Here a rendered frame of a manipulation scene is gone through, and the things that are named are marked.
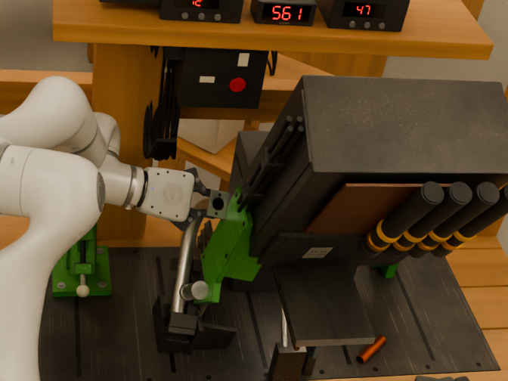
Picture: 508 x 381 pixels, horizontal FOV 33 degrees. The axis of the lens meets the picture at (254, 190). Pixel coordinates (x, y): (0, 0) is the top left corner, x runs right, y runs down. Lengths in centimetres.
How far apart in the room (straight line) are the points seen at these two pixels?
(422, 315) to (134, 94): 86
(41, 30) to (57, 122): 345
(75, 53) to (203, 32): 291
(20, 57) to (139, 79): 267
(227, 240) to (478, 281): 81
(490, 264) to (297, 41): 92
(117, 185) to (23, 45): 298
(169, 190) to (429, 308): 75
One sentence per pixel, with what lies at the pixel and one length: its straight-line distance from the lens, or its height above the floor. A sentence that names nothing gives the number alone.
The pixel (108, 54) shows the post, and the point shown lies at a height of 141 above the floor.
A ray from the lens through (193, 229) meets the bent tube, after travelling 187.
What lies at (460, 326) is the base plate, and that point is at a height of 90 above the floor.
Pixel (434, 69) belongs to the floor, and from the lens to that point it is 503.
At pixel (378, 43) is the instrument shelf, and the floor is 153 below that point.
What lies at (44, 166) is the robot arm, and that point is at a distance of 122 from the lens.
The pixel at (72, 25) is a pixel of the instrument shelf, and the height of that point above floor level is 154.
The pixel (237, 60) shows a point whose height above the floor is 147.
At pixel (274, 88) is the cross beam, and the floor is 127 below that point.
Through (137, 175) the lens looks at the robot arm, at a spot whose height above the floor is 129.
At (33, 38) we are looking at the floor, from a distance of 468.
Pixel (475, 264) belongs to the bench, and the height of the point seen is 88.
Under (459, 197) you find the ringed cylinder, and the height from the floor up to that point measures 155.
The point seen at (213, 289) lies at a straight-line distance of 175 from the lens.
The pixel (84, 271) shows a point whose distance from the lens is 192.
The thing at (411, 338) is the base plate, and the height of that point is 90.
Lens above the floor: 235
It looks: 38 degrees down
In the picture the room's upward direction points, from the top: 11 degrees clockwise
